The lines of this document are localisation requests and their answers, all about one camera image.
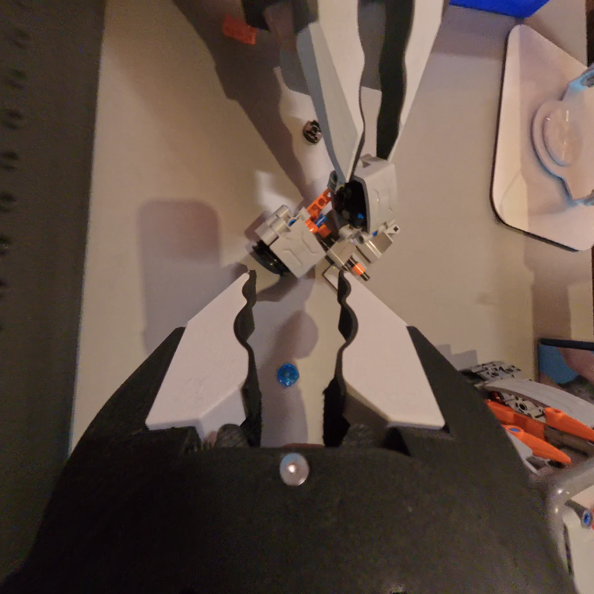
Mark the small orange brick beam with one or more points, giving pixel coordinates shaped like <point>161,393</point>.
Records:
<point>239,30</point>

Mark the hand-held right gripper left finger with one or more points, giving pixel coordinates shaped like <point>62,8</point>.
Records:
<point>199,371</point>

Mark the dark blue toy box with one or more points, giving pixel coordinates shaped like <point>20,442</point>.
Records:
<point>557,366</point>

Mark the white document stand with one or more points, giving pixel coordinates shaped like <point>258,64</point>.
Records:
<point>524,162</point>

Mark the black round brick connector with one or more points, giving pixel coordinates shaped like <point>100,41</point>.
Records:
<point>312,131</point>

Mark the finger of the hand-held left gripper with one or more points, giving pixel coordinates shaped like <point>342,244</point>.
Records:
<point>338,93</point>
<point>417,55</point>

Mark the grey orange tracked brick robot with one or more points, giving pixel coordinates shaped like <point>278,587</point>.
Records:
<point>533,408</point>

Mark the grey orange brick wheel assembly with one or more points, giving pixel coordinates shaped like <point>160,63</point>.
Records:
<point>297,246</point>

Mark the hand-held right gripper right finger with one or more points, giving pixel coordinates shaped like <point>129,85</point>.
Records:
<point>390,371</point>

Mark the small grey brick hinge assembly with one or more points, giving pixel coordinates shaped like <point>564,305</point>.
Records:
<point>380,195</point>

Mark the small blue brick pin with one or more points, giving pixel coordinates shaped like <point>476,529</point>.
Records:
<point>287,375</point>

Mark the black dimpled cushion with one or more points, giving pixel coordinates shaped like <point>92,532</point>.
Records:
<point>46,232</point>

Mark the blue bin with tag label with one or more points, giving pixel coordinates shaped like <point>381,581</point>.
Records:
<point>496,7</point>

